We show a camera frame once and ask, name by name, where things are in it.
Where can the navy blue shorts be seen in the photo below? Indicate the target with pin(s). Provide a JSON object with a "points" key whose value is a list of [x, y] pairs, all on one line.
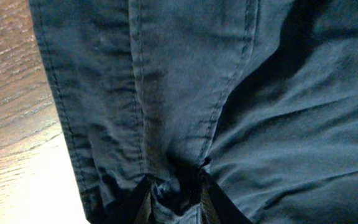
{"points": [[262, 95]]}

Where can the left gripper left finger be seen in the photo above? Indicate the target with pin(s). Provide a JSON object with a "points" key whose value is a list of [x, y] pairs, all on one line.
{"points": [[136, 208]]}

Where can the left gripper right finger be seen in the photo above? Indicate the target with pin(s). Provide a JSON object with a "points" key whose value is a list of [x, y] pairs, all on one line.
{"points": [[216, 206]]}

